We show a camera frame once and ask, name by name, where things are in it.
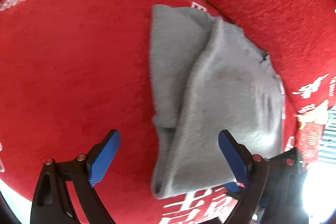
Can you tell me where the grey knitted garment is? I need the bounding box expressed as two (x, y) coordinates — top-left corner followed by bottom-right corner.
(149, 5), (284, 199)

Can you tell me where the red blanket white lettering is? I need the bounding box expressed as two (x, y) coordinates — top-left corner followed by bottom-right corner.
(0, 0), (301, 224)

